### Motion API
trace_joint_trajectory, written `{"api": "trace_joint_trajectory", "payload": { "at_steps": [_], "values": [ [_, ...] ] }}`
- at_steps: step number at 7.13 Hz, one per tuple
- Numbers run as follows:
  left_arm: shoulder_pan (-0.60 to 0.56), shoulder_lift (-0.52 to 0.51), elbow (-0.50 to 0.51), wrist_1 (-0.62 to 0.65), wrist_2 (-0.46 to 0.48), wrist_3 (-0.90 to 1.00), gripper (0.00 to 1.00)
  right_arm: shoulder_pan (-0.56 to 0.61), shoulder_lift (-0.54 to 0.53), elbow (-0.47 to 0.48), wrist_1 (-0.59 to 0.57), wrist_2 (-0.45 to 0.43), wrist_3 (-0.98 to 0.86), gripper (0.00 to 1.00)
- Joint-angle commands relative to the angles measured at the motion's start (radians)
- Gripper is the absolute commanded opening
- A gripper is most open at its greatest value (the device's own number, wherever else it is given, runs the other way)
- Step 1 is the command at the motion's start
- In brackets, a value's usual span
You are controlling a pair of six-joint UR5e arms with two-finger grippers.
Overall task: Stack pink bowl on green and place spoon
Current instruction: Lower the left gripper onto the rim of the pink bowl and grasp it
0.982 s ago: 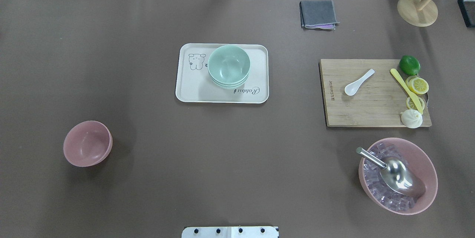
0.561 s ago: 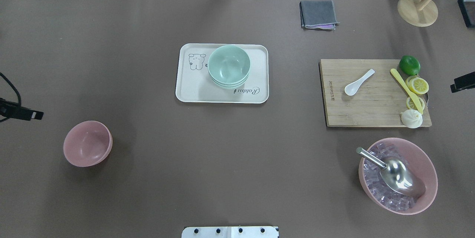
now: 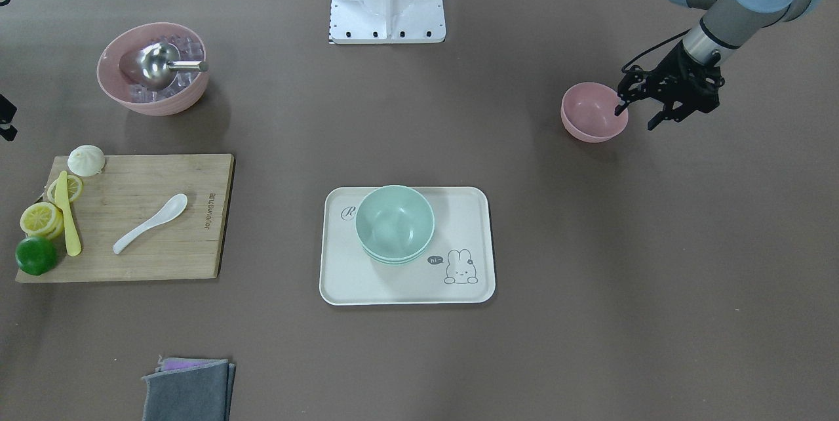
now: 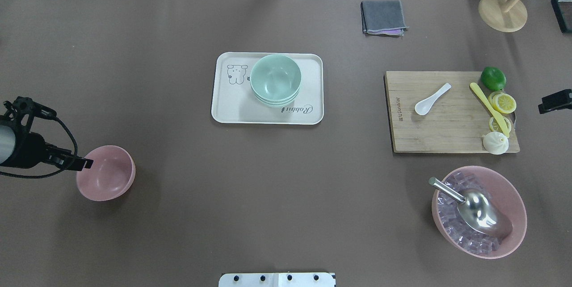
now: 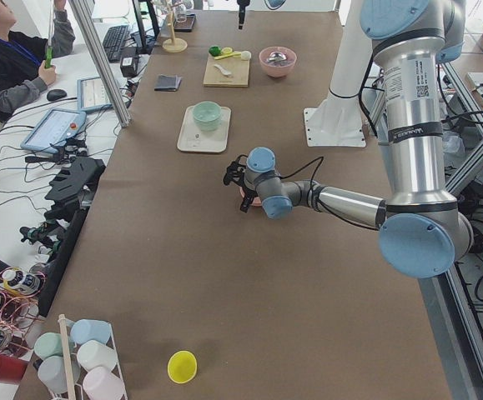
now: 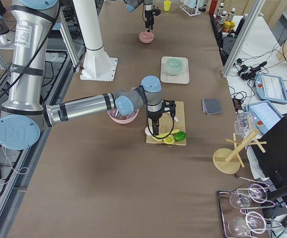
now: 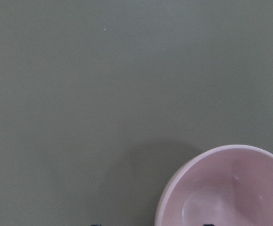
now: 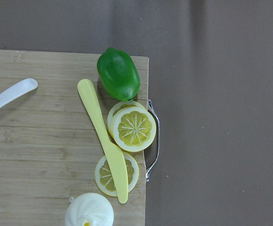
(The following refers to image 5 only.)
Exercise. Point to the aluminium frame post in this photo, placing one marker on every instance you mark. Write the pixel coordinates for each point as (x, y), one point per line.
(100, 60)

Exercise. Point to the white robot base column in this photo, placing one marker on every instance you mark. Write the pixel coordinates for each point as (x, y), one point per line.
(337, 121)

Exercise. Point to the black tool stand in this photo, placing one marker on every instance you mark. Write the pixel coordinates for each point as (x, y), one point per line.
(71, 191)

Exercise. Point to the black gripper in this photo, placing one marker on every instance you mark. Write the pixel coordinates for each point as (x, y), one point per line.
(249, 194)
(241, 9)

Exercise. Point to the wooden mug tree stand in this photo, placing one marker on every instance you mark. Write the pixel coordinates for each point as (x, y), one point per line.
(173, 44)

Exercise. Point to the white cup rack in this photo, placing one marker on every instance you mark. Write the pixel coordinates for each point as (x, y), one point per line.
(75, 374)

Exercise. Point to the green plastic cup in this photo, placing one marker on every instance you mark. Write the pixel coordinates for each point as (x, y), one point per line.
(48, 344)

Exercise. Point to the white ceramic spoon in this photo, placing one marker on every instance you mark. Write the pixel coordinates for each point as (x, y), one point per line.
(223, 71)

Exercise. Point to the blue plastic cup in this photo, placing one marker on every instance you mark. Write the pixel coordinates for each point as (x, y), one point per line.
(85, 330)

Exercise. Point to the wooden cutting board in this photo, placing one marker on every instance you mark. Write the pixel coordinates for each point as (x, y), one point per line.
(239, 68)

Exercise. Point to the white plastic cup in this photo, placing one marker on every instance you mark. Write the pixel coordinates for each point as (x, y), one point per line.
(94, 354)

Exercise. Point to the pink plastic cup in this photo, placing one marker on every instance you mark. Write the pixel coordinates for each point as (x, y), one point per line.
(100, 383)

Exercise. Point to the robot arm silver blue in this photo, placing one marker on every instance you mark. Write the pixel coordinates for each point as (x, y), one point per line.
(421, 232)
(271, 4)

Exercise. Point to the yellow plastic knife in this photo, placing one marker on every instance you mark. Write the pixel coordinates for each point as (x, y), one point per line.
(235, 54)

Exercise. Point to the green lime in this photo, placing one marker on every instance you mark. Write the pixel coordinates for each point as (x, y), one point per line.
(215, 51)

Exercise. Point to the large pink ice bowl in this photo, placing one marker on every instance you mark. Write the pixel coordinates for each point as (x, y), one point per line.
(273, 71)

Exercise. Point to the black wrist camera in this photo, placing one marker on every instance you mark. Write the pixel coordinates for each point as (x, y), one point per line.
(234, 174)

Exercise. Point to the seated person black sweater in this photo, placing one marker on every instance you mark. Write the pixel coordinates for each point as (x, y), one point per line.
(24, 75)

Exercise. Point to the black computer mouse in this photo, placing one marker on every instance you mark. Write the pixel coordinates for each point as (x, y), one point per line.
(54, 95)

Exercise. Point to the small pink bowl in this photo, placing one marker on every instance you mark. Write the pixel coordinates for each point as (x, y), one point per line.
(256, 201)

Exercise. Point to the black keyboard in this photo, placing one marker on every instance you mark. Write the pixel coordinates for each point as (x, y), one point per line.
(113, 42)

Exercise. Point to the blue teach pendant tablet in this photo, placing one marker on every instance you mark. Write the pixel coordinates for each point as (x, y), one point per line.
(54, 129)

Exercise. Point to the yellow plastic cup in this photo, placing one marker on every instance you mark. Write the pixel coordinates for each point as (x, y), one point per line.
(182, 367)

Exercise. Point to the grey plastic cup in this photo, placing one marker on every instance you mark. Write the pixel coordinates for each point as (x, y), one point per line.
(51, 373)

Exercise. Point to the stacked green bowls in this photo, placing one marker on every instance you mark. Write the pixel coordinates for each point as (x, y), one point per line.
(207, 115)

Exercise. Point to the grey folded cloth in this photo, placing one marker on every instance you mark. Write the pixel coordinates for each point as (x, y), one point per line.
(167, 83)

